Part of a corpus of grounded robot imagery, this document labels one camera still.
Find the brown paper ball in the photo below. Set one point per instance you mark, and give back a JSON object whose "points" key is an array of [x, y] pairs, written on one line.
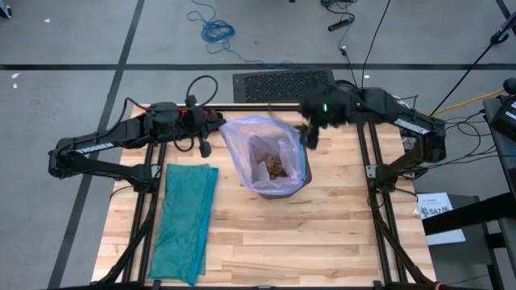
{"points": [[276, 166]]}

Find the grey side table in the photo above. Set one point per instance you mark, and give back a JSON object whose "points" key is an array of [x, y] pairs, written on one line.
{"points": [[508, 181]]}

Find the clear plastic trash bag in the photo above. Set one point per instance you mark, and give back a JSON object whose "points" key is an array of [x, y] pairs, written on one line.
{"points": [[250, 145]]}

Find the dark floor object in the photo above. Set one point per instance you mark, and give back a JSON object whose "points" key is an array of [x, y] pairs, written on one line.
{"points": [[5, 12]]}

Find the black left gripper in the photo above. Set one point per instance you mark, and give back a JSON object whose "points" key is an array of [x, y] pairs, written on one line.
{"points": [[199, 123]]}

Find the black stand pole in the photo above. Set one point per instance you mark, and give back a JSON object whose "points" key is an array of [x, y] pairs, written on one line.
{"points": [[463, 77]]}

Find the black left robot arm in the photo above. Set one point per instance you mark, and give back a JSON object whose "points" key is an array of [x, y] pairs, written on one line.
{"points": [[92, 147]]}

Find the white printed paper sign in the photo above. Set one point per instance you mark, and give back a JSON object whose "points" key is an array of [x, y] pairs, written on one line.
{"points": [[433, 203]]}

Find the black desk device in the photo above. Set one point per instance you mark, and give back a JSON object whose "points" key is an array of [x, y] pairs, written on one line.
{"points": [[506, 117]]}

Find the black side beam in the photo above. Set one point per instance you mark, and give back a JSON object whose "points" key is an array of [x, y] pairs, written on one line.
{"points": [[475, 213]]}

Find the black perforated metal case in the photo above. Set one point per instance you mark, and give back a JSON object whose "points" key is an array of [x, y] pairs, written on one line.
{"points": [[274, 86]]}

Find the teal cloth bag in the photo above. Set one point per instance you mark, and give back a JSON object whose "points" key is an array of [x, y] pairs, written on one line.
{"points": [[181, 225]]}

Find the grey side cabinet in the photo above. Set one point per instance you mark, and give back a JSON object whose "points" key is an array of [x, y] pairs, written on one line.
{"points": [[463, 262]]}

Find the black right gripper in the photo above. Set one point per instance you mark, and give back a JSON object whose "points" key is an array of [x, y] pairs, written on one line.
{"points": [[334, 104]]}

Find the black metal table frame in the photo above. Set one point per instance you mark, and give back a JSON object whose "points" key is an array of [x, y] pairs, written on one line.
{"points": [[250, 107]]}

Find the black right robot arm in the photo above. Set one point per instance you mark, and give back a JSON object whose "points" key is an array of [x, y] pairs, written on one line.
{"points": [[403, 121]]}

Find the dark brown trash bin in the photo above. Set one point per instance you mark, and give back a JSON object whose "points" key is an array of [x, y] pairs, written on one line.
{"points": [[282, 195]]}

